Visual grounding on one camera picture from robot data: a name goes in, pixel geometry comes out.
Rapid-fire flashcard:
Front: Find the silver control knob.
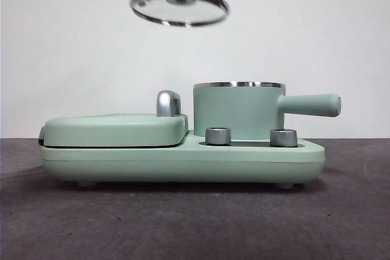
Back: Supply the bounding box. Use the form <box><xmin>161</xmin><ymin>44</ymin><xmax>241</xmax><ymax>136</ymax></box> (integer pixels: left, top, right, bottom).
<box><xmin>205</xmin><ymin>127</ymin><xmax>232</xmax><ymax>145</ymax></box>
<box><xmin>269</xmin><ymin>128</ymin><xmax>298</xmax><ymax>147</ymax></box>

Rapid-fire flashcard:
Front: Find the green breakfast machine base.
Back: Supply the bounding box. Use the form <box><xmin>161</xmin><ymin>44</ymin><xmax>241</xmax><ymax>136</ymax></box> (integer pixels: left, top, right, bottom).
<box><xmin>40</xmin><ymin>130</ymin><xmax>326</xmax><ymax>188</ymax></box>

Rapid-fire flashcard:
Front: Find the green pot with side handle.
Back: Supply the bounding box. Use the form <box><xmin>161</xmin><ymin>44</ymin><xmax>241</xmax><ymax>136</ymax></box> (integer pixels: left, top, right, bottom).
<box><xmin>193</xmin><ymin>80</ymin><xmax>342</xmax><ymax>138</ymax></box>

